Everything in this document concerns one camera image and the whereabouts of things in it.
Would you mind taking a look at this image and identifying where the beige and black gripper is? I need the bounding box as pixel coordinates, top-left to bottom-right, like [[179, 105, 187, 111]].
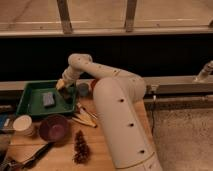
[[56, 78, 76, 102]]

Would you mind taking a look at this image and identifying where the grey eraser block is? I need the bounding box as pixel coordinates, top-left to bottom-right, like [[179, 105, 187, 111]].
[[42, 92, 55, 107]]

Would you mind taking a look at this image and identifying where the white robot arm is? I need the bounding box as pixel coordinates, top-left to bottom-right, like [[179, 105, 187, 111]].
[[56, 53, 163, 171]]

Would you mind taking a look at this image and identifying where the green plastic tray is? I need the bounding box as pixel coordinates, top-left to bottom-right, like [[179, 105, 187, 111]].
[[16, 80, 77, 118]]

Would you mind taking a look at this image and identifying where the blue grey cup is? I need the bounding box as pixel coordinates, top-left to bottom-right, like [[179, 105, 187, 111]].
[[77, 83, 89, 97]]

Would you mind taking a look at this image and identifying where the small brush with metal ferrule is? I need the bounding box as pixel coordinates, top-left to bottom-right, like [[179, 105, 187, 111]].
[[77, 102, 98, 120]]

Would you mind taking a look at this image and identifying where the wooden stick tool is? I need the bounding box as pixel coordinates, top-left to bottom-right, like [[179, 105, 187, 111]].
[[72, 113, 97, 128]]

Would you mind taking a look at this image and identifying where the purple bowl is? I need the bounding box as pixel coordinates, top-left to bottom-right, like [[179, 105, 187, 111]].
[[39, 114, 69, 142]]

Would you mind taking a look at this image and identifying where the white cup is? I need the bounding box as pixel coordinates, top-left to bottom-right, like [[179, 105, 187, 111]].
[[13, 115, 35, 136]]

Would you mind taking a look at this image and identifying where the brown pine cone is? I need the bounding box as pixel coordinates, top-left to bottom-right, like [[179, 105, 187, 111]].
[[74, 130, 90, 164]]

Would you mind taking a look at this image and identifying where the blue box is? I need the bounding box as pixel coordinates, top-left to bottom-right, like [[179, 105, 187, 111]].
[[0, 114, 14, 134]]

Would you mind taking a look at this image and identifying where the white pipe fitting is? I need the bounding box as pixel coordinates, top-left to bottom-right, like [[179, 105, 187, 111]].
[[195, 60, 213, 82]]

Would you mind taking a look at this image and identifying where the black handled tool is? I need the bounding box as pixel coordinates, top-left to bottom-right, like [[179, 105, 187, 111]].
[[6, 142, 54, 171]]

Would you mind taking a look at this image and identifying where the left wooden post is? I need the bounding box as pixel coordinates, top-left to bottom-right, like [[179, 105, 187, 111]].
[[57, 0, 72, 34]]

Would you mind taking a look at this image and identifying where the wooden post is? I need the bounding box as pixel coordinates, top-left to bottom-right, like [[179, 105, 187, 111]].
[[57, 0, 72, 34], [124, 0, 137, 32]]

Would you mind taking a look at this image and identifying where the right wooden post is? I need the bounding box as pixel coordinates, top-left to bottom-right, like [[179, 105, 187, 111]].
[[124, 0, 137, 32]]

